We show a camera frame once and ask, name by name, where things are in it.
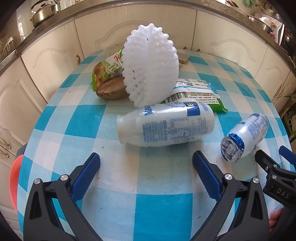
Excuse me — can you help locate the blue white checked tablecloth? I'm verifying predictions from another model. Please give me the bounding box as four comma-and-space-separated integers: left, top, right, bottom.
17, 50, 293, 241

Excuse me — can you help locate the large white plastic bottle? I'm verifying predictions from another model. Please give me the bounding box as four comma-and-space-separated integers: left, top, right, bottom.
117, 101, 215, 147

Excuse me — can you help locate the person's right hand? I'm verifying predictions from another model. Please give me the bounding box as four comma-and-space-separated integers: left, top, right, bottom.
268, 210, 284, 234

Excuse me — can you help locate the grey kitchen countertop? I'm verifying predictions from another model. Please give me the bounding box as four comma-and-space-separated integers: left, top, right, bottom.
0, 0, 296, 70

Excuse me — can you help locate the green white cookie packet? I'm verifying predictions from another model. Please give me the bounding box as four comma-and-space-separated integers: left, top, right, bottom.
92, 50, 124, 91

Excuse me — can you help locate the pink plastic bucket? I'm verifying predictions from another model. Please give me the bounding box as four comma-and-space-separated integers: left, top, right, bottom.
9, 154, 23, 212

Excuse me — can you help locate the white green barcode wrapper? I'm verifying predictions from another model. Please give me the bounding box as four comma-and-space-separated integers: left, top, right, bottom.
165, 78, 228, 113

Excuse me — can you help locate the white kitchen cabinet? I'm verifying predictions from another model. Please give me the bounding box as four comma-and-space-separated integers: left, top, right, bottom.
0, 5, 296, 232

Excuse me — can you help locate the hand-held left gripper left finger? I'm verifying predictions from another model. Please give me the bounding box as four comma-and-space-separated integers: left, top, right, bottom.
23, 152, 101, 241

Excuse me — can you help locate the white paper packet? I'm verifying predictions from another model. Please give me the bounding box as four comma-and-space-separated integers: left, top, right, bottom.
106, 46, 124, 58

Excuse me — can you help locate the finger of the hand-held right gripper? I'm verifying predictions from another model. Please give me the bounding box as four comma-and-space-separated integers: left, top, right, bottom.
254, 149, 281, 175
279, 146, 296, 168

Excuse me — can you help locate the small white foil-lidded bottle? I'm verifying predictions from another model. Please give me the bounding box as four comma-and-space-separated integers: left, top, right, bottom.
220, 113, 269, 163

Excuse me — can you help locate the steel kettle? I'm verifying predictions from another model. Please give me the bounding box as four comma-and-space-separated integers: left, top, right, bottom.
30, 0, 60, 28

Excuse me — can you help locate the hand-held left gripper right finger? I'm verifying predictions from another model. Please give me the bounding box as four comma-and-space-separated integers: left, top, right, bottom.
190, 151, 271, 241

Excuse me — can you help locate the white foam fruit net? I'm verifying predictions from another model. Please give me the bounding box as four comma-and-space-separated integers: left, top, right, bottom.
122, 23, 179, 107

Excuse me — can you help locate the brown coconut half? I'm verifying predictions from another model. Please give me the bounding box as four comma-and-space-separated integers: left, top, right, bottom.
95, 75, 129, 100

